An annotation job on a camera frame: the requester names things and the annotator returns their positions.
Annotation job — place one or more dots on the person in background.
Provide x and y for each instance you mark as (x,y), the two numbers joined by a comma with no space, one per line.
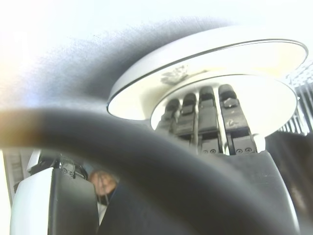
(102,178)

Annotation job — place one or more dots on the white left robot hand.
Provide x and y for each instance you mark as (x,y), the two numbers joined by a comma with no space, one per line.
(207,122)

